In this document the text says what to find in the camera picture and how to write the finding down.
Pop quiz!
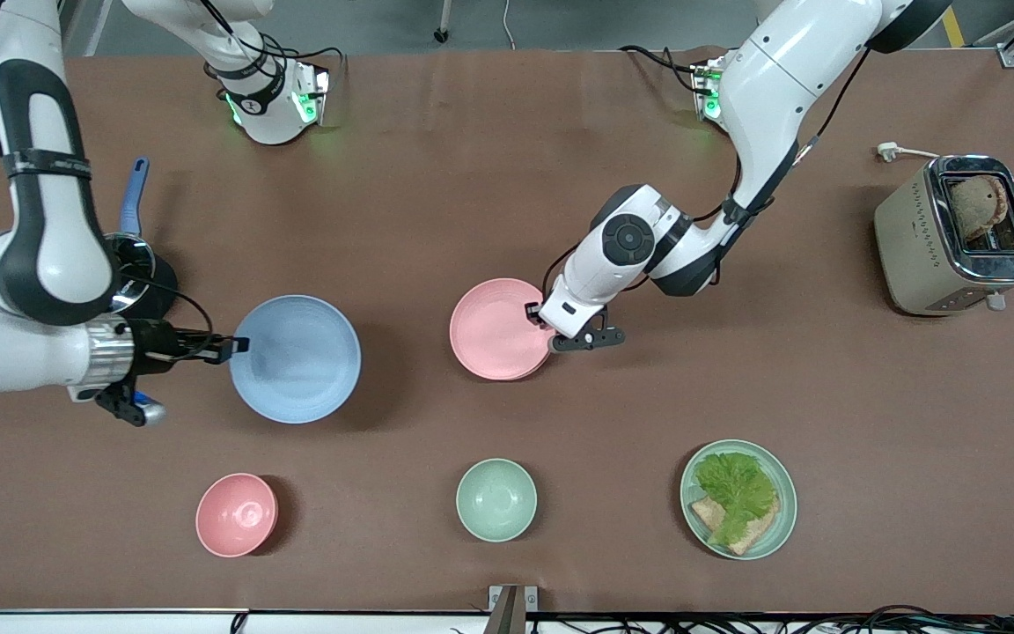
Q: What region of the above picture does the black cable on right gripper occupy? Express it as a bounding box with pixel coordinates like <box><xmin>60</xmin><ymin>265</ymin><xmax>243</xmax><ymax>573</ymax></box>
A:
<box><xmin>118</xmin><ymin>274</ymin><xmax>217</xmax><ymax>342</ymax></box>

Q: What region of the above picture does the dark pot with blue handle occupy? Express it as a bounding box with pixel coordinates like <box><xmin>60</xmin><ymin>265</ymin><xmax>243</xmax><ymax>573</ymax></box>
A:
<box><xmin>107</xmin><ymin>158</ymin><xmax>180</xmax><ymax>321</ymax></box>

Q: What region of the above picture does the light blue shallow bowl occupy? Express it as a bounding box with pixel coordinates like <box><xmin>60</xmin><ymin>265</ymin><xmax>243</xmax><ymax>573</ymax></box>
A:
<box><xmin>229</xmin><ymin>295</ymin><xmax>362</xmax><ymax>424</ymax></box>

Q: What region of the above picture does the black cable at arm base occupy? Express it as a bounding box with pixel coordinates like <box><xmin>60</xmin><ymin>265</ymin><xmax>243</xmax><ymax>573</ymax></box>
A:
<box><xmin>619</xmin><ymin>44</ymin><xmax>707</xmax><ymax>80</ymax></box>
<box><xmin>197</xmin><ymin>0</ymin><xmax>347</xmax><ymax>85</ymax></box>

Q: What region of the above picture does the pale green deep bowl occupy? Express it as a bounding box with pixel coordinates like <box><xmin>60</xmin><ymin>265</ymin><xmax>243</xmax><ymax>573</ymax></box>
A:
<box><xmin>456</xmin><ymin>458</ymin><xmax>538</xmax><ymax>543</ymax></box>

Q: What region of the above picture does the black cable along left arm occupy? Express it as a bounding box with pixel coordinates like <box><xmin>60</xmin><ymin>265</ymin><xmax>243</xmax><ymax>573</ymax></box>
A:
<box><xmin>688</xmin><ymin>48</ymin><xmax>872</xmax><ymax>223</ymax></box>

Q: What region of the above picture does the green lettuce leaf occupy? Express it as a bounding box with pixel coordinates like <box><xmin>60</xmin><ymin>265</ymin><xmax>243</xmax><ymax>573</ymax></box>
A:
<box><xmin>694</xmin><ymin>452</ymin><xmax>779</xmax><ymax>546</ymax></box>

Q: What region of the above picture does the pink shallow bowl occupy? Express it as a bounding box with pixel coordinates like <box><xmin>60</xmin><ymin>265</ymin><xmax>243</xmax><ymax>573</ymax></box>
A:
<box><xmin>449</xmin><ymin>278</ymin><xmax>557</xmax><ymax>382</ymax></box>

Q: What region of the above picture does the brown toast in toaster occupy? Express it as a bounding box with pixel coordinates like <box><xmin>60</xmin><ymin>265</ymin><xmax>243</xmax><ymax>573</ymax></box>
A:
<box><xmin>950</xmin><ymin>174</ymin><xmax>1010</xmax><ymax>244</ymax></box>

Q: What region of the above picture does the metal bracket at table edge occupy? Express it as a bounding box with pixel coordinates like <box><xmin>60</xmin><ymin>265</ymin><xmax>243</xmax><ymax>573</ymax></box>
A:
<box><xmin>488</xmin><ymin>585</ymin><xmax>540</xmax><ymax>634</ymax></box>

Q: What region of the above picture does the beige and chrome toaster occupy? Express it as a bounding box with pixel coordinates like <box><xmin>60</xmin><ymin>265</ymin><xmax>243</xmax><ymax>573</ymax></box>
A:
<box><xmin>874</xmin><ymin>155</ymin><xmax>1014</xmax><ymax>317</ymax></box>

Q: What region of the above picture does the small pink deep bowl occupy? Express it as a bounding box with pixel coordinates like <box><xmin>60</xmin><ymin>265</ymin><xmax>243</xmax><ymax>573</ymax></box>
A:
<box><xmin>195</xmin><ymin>473</ymin><xmax>279</xmax><ymax>558</ymax></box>

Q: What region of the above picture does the white toaster power plug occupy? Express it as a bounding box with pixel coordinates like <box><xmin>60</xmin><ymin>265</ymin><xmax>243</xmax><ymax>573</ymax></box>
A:
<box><xmin>877</xmin><ymin>142</ymin><xmax>944</xmax><ymax>165</ymax></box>

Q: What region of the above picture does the brown bread slice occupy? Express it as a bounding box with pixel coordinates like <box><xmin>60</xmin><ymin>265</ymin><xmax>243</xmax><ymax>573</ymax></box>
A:
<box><xmin>690</xmin><ymin>495</ymin><xmax>782</xmax><ymax>557</ymax></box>

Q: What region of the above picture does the pale green plate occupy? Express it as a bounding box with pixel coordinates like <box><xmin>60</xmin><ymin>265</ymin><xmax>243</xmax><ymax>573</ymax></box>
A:
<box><xmin>680</xmin><ymin>439</ymin><xmax>798</xmax><ymax>562</ymax></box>

